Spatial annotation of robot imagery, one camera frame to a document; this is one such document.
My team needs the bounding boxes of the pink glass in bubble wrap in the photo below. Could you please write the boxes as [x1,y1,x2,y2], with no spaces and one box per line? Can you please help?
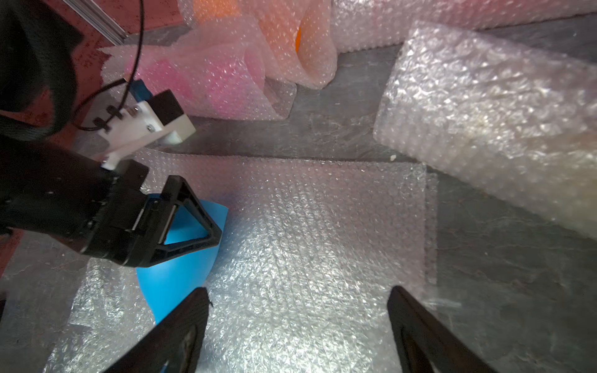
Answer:
[101,16,297,121]

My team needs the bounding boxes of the orange glass in bubble wrap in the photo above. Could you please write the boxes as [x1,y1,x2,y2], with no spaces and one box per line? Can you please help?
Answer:
[178,1,337,90]

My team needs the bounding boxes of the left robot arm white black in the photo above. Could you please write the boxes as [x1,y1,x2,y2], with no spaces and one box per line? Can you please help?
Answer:
[1,1,222,267]

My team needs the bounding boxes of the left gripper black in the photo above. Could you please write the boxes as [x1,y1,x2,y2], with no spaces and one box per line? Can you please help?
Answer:
[81,159,222,267]

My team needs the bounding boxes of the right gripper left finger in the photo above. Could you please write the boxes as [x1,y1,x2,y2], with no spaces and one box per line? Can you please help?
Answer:
[106,288,210,372]

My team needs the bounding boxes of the blue glass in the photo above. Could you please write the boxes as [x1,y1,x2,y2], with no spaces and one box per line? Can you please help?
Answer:
[136,208,220,324]

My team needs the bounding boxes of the yellow glass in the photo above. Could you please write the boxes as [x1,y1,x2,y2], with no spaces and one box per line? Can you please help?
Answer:
[373,21,596,237]

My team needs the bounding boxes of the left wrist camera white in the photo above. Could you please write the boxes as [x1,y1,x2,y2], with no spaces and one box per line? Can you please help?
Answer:
[93,90,196,170]

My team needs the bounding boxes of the red glass in bubble wrap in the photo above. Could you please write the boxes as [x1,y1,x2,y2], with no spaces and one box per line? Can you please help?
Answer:
[331,0,596,53]

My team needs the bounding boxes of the left aluminium corner post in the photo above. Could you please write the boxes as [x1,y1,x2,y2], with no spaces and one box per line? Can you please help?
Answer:
[63,0,129,45]

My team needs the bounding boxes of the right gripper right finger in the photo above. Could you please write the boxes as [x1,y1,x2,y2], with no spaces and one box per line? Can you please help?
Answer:
[387,286,494,372]

